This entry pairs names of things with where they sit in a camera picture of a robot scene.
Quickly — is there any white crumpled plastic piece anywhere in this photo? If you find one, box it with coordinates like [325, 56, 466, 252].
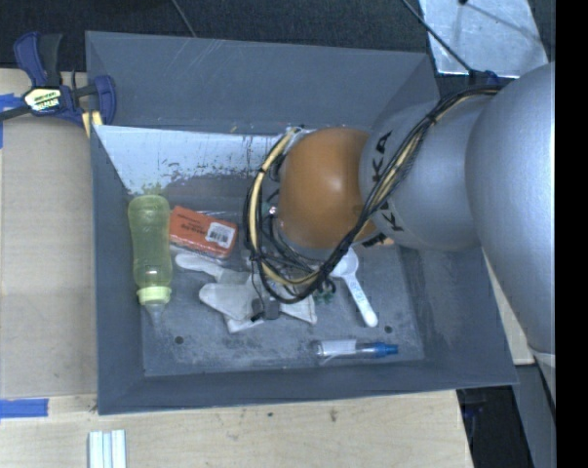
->
[198, 271, 320, 334]

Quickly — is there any clear pen with blue cap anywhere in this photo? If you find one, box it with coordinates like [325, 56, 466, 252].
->
[309, 339, 400, 363]

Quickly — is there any white measuring scoop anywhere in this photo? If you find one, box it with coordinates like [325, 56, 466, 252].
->
[330, 247, 379, 329]

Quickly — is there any orange box with barcode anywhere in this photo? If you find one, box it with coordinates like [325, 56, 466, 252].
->
[168, 205, 239, 260]

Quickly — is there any yellow baby bottle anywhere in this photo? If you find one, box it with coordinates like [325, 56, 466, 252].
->
[127, 193, 175, 325]

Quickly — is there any grey metal bin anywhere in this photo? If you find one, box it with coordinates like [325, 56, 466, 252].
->
[84, 30, 520, 416]

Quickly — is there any pale wood board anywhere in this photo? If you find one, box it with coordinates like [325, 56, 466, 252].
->
[0, 114, 99, 400]

